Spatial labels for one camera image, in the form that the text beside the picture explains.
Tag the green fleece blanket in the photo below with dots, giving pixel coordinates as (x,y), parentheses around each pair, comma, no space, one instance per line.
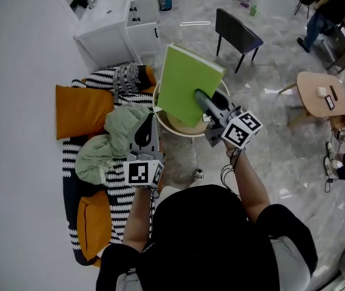
(99,153)

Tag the person's right shoe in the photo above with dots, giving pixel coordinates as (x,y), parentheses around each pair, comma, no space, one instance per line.
(199,174)

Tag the small purple object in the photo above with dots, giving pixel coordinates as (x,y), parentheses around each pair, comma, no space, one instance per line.
(244,5)

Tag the person's right forearm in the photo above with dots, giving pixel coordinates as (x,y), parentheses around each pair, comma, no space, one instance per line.
(251,186)

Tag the person's black shirt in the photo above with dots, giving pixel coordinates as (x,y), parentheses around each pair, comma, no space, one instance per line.
(202,241)

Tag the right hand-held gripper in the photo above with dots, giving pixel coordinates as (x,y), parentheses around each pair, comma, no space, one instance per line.
(239,132)

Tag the beige round basket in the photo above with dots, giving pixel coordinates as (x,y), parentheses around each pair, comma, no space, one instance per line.
(175,126)

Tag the grey patterned knit throw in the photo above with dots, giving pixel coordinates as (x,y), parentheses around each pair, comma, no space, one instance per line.
(125,77)

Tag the orange sofa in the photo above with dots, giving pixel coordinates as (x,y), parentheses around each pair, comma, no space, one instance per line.
(152,79)

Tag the dark chair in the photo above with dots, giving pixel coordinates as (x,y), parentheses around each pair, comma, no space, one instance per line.
(233,29)
(304,2)

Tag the small white box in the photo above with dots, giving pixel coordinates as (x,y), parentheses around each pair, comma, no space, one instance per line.
(321,91)

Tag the person's left forearm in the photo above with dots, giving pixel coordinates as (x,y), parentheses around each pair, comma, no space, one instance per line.
(137,217)

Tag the white sink cabinet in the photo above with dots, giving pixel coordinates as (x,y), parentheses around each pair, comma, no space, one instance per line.
(105,29)

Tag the green plastic bottle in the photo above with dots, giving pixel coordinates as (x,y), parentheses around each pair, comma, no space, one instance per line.
(253,11)

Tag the black remote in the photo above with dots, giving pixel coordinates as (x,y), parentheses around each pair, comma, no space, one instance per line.
(334,92)

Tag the black tablet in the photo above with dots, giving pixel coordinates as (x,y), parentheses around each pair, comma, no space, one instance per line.
(329,102)

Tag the blue mesh waste bin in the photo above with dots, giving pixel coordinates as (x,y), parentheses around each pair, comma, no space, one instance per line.
(164,2)

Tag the orange cushion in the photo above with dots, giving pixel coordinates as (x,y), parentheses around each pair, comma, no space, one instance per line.
(96,223)
(81,111)

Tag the oval wooden side table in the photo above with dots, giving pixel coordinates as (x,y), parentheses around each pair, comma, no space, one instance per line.
(311,86)

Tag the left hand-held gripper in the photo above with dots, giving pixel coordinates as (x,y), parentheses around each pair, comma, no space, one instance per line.
(137,173)

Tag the silver wrist watch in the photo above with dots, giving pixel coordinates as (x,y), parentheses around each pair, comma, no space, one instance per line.
(234,152)

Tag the green book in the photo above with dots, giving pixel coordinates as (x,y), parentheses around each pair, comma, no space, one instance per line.
(181,83)

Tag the white flat floor strip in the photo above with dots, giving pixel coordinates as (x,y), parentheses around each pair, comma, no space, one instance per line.
(195,23)

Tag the white paper sheet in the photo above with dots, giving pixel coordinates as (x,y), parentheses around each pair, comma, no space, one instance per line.
(278,91)

